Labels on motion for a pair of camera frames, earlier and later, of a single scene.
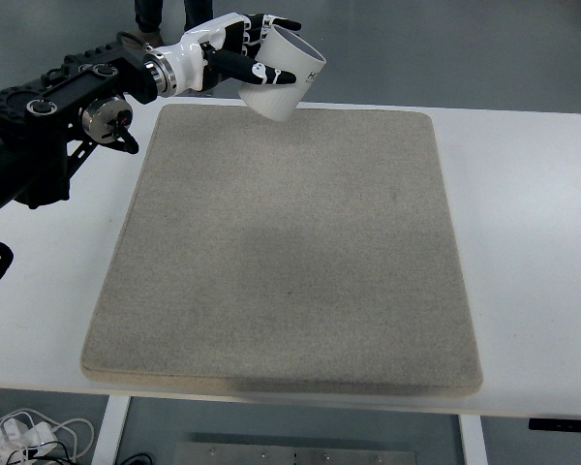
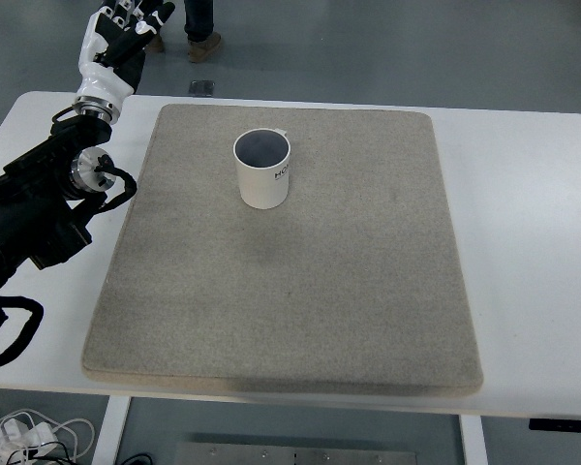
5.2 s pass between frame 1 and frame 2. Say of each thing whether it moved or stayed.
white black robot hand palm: moved
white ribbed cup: moved
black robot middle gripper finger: moved
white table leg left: stayed
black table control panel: stayed
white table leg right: stayed
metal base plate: stayed
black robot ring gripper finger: moved
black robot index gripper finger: moved
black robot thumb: moved
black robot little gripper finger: moved
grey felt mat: stayed
